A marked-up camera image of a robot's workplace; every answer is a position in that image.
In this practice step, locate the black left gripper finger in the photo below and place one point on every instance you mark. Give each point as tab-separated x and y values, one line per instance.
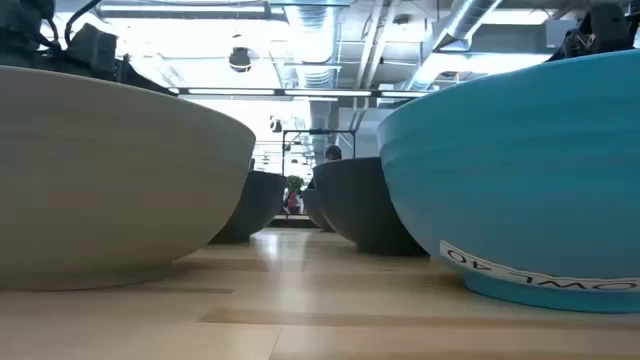
142	79

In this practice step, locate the olive grey bowl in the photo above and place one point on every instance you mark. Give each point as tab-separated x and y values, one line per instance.
100	190

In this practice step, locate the blue bowl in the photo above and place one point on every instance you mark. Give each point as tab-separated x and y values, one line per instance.
500	175

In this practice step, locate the black bowl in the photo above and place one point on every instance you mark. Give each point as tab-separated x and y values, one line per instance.
314	207
260	205
360	205

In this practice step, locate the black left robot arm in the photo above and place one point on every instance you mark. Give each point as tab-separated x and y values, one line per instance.
15	25

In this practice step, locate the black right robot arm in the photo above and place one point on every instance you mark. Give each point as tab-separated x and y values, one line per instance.
636	10

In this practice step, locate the ceiling light strip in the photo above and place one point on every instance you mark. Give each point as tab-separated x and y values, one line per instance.
300	93

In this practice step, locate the green potted plant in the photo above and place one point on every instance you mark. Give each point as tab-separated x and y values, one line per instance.
295	184

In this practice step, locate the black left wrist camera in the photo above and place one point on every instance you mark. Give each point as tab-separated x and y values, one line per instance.
92	47

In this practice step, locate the ceiling dome camera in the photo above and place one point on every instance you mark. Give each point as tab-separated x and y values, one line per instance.
240	59

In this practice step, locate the corrugated silver ceiling duct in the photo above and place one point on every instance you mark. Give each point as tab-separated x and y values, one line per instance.
312	30

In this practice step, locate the black metal frame stand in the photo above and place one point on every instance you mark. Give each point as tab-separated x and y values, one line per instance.
320	132

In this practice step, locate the black aluminium table frame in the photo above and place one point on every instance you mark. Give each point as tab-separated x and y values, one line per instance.
295	222

